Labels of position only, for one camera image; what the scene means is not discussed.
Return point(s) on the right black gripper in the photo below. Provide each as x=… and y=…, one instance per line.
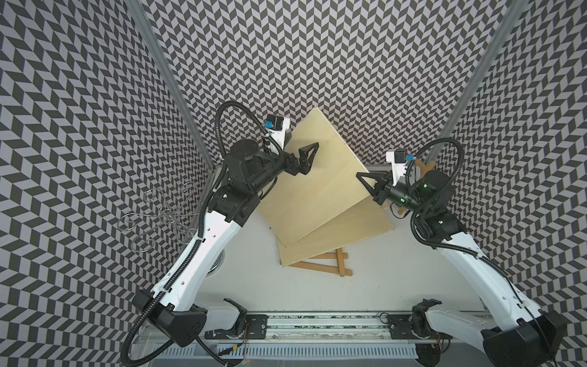
x=381, y=188

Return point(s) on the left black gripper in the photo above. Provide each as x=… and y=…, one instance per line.
x=292, y=167

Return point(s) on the light plywood board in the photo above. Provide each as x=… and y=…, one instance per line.
x=300, y=204
x=362, y=221

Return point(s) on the wooden easel with label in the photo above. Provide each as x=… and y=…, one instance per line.
x=422, y=169

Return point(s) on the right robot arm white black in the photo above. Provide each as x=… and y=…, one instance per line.
x=519, y=332

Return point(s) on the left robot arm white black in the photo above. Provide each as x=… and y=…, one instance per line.
x=249, y=172

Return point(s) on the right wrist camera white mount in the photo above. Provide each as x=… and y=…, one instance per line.
x=399, y=163

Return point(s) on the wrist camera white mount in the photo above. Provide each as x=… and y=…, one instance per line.
x=399, y=163
x=279, y=128

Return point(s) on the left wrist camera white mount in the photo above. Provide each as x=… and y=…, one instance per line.
x=279, y=128

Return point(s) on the wire whisk rack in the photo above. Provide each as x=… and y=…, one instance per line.
x=142, y=228

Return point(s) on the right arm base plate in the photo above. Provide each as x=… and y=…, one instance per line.
x=413, y=325

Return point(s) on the aluminium front rail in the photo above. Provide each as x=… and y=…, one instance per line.
x=332, y=328

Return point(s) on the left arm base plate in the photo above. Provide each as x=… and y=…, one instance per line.
x=227, y=319

